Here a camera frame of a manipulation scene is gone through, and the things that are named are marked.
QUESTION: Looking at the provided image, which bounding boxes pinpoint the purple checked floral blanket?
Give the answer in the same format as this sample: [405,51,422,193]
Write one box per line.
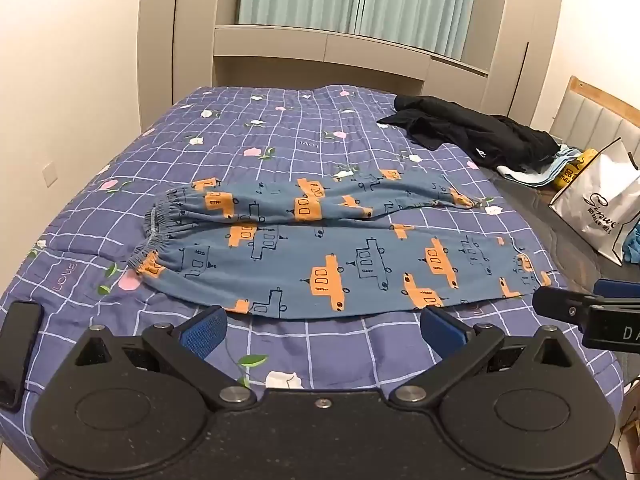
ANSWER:
[0,85,626,461]

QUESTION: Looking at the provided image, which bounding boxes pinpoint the white shopping bag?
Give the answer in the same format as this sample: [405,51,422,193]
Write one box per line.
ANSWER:
[548,137,640,267]

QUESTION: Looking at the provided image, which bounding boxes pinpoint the beige built-in wardrobe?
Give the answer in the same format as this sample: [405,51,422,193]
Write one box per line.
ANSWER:
[137,0,568,131]

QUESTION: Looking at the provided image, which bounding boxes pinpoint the black phone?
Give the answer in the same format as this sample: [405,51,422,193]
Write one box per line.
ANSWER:
[0,301,43,411]

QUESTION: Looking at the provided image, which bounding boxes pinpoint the blue pants with orange cars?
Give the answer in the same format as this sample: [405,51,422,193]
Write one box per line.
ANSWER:
[125,171,553,321]

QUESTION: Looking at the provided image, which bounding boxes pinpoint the light blue cloth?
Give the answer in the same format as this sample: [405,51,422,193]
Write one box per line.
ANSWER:
[496,144,583,188]

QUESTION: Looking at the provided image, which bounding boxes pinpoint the black clothing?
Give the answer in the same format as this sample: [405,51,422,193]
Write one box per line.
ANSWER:
[376,94,561,168]

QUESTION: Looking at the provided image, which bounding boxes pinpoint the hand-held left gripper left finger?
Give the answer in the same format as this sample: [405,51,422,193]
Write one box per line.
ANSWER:
[72,305,258,408]

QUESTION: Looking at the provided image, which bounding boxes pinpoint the grey padded headboard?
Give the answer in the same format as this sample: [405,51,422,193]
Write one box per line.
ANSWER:
[550,76,640,156]

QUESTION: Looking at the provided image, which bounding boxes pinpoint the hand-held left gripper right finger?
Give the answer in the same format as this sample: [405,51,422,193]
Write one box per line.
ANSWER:
[390,305,581,408]

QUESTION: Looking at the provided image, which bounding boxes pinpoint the grey orange quilted blanket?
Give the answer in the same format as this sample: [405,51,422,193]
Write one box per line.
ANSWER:
[482,167,640,426]

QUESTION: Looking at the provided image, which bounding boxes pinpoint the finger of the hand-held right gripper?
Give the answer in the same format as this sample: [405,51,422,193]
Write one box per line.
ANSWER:
[531,287,598,323]
[592,278,640,307]

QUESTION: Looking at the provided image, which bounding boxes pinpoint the yellow packet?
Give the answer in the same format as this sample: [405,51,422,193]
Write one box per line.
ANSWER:
[551,148,600,191]

